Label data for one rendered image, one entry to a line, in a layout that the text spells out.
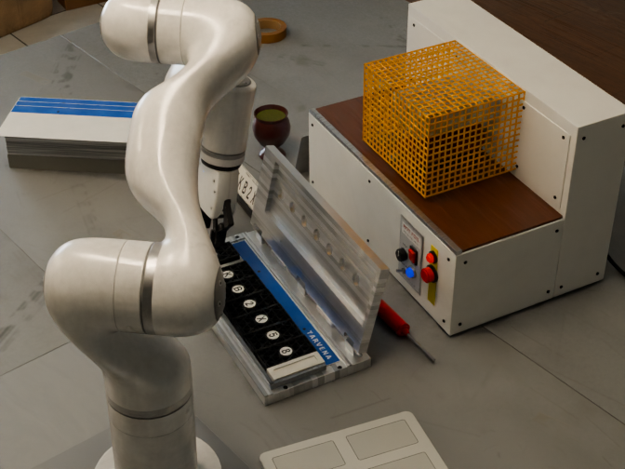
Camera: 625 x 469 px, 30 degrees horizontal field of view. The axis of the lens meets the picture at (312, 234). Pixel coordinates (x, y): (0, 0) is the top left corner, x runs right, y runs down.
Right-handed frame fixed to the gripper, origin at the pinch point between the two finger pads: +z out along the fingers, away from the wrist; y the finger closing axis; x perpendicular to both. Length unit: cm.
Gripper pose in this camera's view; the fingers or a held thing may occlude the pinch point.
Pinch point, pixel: (210, 230)
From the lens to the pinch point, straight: 223.6
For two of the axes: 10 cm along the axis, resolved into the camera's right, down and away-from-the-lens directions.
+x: 8.7, -1.1, 4.8
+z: -1.8, 8.5, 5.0
